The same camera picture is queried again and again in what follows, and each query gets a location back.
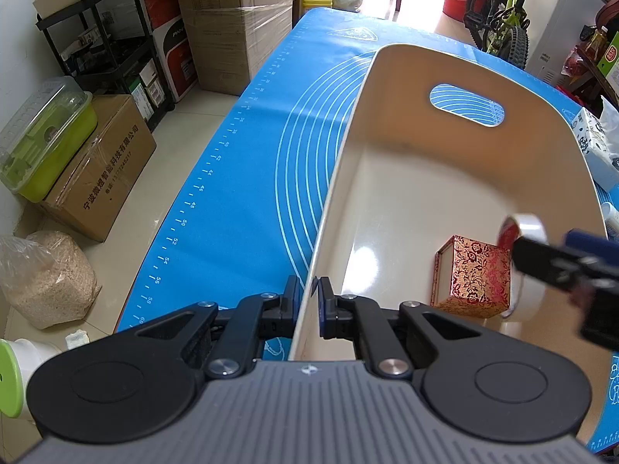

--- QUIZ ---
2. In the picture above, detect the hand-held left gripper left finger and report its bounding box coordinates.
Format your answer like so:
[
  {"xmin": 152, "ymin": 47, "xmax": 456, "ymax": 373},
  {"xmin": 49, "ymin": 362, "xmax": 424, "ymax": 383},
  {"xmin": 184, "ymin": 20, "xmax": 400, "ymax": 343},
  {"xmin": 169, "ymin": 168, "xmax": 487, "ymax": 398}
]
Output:
[{"xmin": 134, "ymin": 275, "xmax": 304, "ymax": 382}]

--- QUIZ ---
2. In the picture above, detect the red patterned box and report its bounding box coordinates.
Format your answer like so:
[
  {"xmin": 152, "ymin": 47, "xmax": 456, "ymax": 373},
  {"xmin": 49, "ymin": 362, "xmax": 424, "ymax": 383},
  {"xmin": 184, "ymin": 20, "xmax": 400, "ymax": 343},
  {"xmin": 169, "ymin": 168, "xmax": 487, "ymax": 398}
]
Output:
[{"xmin": 430, "ymin": 235, "xmax": 514, "ymax": 320}]

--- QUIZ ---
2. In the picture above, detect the green and black bicycle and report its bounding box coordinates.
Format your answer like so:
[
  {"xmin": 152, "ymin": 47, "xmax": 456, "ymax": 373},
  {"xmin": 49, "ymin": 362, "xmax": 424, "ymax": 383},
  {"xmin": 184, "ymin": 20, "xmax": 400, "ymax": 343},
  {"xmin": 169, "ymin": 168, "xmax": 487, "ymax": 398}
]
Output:
[{"xmin": 463, "ymin": 0, "xmax": 551, "ymax": 71}]

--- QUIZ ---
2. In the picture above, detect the printed cardboard box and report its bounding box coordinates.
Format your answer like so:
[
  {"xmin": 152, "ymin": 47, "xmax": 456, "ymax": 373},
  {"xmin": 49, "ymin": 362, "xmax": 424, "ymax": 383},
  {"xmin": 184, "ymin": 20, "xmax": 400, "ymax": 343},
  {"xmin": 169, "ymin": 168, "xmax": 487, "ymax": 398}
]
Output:
[{"xmin": 39, "ymin": 94, "xmax": 158, "ymax": 243}]

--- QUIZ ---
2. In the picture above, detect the green container with clear lid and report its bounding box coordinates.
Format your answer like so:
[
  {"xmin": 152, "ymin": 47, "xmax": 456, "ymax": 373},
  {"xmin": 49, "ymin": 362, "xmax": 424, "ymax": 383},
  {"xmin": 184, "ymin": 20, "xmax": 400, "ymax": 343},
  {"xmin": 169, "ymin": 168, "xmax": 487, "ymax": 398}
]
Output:
[{"xmin": 0, "ymin": 76, "xmax": 98, "ymax": 202}]

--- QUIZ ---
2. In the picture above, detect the patterned tissue box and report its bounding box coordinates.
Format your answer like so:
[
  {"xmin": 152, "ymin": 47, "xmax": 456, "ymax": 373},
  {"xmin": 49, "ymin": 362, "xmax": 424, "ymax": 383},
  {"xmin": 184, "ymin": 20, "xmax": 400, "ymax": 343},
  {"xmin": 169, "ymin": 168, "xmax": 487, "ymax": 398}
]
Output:
[{"xmin": 569, "ymin": 106, "xmax": 619, "ymax": 194}]

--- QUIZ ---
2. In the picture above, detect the green and white stool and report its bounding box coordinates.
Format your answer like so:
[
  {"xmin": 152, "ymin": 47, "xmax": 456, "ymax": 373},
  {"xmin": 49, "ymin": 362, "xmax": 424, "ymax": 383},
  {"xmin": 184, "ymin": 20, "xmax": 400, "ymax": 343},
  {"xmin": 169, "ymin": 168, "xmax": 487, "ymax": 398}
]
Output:
[{"xmin": 0, "ymin": 338, "xmax": 63, "ymax": 419}]

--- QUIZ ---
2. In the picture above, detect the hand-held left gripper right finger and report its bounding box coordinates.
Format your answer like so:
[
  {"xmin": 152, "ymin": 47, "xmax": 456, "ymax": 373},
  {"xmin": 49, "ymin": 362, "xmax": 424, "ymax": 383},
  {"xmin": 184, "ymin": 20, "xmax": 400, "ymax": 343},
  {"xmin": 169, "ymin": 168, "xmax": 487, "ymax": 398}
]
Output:
[{"xmin": 312, "ymin": 275, "xmax": 484, "ymax": 382}]

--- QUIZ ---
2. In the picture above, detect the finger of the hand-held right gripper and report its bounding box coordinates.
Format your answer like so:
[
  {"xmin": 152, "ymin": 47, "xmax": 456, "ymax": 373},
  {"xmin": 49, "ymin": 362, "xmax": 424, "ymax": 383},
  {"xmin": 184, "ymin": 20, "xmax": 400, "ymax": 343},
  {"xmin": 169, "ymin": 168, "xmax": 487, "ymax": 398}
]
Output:
[
  {"xmin": 565, "ymin": 229, "xmax": 619, "ymax": 257},
  {"xmin": 511, "ymin": 237, "xmax": 603, "ymax": 297}
]

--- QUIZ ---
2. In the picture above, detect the green and white carton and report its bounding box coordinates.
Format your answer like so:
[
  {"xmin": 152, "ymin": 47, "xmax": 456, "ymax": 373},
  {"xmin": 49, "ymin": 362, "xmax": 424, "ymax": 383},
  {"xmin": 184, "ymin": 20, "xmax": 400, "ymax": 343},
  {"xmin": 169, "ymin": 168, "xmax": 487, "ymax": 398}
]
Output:
[{"xmin": 596, "ymin": 31, "xmax": 619, "ymax": 75}]

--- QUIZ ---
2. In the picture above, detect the black shelf rack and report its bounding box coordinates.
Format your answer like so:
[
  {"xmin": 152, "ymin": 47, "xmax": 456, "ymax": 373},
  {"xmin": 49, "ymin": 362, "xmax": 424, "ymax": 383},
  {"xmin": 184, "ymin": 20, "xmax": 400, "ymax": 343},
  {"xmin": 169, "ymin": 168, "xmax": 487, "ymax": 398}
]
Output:
[{"xmin": 36, "ymin": 0, "xmax": 175, "ymax": 133}]

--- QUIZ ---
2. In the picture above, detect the dark wooden shelf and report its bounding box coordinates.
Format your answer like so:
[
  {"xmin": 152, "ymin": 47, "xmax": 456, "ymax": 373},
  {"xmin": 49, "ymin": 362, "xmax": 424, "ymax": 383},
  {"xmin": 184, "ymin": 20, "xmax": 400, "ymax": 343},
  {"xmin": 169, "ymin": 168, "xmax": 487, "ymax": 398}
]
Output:
[{"xmin": 563, "ymin": 43, "xmax": 619, "ymax": 107}]

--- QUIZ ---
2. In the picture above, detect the blue silicone mat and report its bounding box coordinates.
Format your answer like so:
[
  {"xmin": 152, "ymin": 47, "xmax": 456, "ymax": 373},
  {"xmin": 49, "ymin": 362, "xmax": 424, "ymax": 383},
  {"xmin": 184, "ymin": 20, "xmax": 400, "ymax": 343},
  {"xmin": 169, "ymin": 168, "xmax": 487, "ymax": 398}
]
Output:
[{"xmin": 116, "ymin": 7, "xmax": 619, "ymax": 450}]

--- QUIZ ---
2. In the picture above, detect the white container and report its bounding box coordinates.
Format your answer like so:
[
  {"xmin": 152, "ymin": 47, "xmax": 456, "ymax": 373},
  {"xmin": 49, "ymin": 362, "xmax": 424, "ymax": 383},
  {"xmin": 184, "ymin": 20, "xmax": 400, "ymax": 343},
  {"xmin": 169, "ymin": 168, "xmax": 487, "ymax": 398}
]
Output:
[{"xmin": 602, "ymin": 201, "xmax": 619, "ymax": 237}]

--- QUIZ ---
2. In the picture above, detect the white chest freezer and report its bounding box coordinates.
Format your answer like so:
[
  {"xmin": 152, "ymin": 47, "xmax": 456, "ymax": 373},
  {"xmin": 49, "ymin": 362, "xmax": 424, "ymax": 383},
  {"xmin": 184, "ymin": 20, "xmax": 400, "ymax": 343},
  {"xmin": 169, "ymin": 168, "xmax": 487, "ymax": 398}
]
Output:
[{"xmin": 525, "ymin": 0, "xmax": 610, "ymax": 85}]

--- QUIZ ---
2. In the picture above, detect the red and white appliance box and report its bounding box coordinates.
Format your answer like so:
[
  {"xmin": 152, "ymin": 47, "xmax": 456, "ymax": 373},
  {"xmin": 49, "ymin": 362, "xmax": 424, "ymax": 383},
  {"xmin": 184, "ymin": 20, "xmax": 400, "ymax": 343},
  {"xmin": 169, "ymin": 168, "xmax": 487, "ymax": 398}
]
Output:
[{"xmin": 138, "ymin": 0, "xmax": 199, "ymax": 103}]

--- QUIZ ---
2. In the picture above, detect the clear bag of grain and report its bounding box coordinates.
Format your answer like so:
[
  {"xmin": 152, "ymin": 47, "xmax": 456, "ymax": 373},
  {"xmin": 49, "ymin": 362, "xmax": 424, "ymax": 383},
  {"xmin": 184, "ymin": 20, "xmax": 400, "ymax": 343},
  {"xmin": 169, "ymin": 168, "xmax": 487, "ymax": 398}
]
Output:
[{"xmin": 0, "ymin": 230, "xmax": 102, "ymax": 330}]

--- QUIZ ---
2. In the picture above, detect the brown drink bottle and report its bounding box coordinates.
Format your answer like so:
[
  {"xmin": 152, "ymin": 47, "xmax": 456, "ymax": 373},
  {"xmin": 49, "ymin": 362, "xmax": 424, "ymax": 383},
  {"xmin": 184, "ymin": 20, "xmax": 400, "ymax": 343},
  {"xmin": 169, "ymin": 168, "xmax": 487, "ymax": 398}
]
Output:
[{"xmin": 585, "ymin": 29, "xmax": 607, "ymax": 59}]

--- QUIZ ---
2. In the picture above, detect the white tape roll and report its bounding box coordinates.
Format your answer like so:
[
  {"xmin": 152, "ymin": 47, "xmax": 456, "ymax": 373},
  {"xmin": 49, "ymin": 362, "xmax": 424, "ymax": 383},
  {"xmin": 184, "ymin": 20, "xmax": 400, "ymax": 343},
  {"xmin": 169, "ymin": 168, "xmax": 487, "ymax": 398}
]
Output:
[{"xmin": 498, "ymin": 213, "xmax": 549, "ymax": 322}]

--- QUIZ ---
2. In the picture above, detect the cream storage bin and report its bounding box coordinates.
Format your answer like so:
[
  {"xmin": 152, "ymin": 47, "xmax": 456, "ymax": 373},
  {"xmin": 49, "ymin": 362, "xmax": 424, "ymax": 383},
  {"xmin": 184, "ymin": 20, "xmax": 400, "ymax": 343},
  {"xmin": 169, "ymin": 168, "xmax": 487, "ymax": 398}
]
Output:
[{"xmin": 286, "ymin": 43, "xmax": 611, "ymax": 363}]

